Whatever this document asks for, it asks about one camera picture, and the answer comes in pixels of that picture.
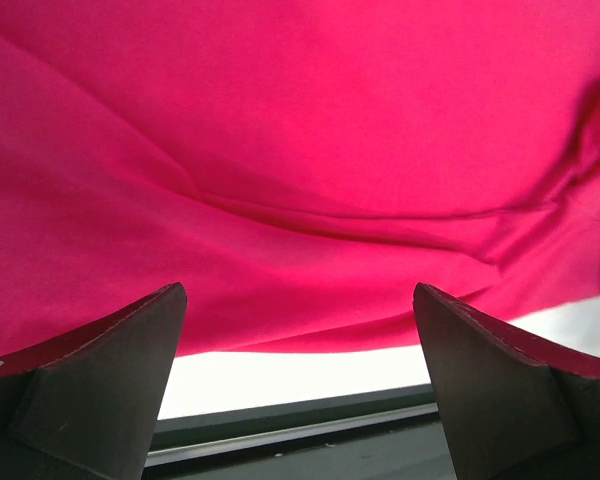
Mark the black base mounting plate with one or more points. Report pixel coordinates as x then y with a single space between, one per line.
389 434

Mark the pink t shirt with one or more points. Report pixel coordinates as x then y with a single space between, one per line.
299 166

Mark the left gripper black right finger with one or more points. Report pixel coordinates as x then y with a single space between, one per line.
512 405

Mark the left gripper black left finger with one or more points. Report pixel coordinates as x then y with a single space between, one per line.
84 404

